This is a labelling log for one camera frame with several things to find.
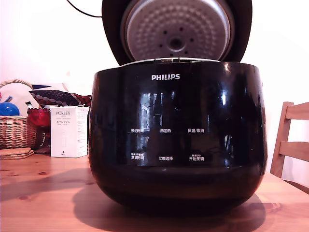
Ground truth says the black rice cooker lid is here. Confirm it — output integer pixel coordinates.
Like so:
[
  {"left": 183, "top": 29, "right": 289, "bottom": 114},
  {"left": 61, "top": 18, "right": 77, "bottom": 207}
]
[{"left": 101, "top": 0, "right": 253, "bottom": 68}]

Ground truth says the black Philips rice cooker body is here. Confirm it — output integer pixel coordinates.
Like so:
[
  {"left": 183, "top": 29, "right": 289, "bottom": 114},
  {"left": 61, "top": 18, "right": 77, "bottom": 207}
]
[{"left": 88, "top": 57, "right": 268, "bottom": 214}]

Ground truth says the white Porlex box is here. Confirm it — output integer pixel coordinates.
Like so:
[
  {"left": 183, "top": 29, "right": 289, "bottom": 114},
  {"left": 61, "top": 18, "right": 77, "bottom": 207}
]
[{"left": 49, "top": 105, "right": 90, "bottom": 159}]

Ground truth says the dark patterned fabric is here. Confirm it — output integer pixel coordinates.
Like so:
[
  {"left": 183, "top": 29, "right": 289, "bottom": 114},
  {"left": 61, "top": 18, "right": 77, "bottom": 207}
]
[{"left": 28, "top": 89, "right": 92, "bottom": 110}]

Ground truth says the red glass bowl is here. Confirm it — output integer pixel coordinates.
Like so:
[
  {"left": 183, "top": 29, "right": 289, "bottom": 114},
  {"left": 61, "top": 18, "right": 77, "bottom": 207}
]
[{"left": 27, "top": 108, "right": 51, "bottom": 154}]

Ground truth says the wooden chair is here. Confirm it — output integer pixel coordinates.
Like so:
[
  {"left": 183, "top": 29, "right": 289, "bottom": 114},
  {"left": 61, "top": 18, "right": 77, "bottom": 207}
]
[{"left": 269, "top": 101, "right": 309, "bottom": 192}]

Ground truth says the white printed fabric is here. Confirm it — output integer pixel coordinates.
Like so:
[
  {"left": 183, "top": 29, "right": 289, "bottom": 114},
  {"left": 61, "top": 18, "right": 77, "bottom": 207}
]
[{"left": 0, "top": 83, "right": 71, "bottom": 116}]

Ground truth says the woven wicker basket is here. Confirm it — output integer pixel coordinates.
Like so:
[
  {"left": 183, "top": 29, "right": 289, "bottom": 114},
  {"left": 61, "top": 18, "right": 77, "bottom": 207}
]
[{"left": 0, "top": 79, "right": 38, "bottom": 150}]

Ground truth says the blue ball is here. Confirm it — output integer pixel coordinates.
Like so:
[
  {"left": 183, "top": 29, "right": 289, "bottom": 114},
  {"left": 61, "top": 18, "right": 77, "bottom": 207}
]
[{"left": 0, "top": 102, "right": 20, "bottom": 116}]

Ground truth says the black cable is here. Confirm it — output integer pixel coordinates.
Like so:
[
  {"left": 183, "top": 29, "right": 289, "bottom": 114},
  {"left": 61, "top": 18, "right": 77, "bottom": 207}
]
[{"left": 65, "top": 0, "right": 103, "bottom": 18}]

